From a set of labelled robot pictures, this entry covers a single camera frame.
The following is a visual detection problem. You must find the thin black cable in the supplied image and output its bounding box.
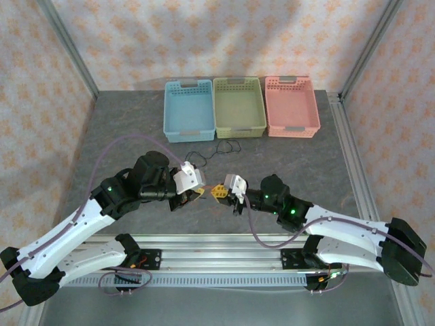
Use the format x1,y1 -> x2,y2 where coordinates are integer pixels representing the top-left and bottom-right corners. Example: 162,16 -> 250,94
185,140 -> 243,168

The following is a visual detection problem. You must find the blue plastic basket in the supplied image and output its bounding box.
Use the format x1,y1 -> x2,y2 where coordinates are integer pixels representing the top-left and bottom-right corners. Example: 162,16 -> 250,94
163,79 -> 217,143

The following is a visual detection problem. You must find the green plastic basket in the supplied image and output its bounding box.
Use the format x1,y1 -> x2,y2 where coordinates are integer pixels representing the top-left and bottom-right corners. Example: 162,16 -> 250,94
213,77 -> 268,139

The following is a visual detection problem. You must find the pink plastic basket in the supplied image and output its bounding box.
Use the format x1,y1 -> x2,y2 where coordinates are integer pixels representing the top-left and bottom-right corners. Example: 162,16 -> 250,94
264,75 -> 321,139

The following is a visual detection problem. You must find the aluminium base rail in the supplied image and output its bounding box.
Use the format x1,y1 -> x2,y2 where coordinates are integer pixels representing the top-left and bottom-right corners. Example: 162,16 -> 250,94
69,233 -> 344,272

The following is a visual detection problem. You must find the slotted grey cable duct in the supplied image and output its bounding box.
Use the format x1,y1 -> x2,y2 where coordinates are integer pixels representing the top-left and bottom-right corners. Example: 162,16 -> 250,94
64,273 -> 309,289

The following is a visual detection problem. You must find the aluminium frame post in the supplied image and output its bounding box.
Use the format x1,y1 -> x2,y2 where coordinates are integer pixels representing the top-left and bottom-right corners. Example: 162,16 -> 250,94
339,0 -> 404,103
35,0 -> 101,102

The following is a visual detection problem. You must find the aluminium frame bar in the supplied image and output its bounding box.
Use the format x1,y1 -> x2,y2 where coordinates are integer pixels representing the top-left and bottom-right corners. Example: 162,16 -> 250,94
390,285 -> 435,326
18,305 -> 45,326

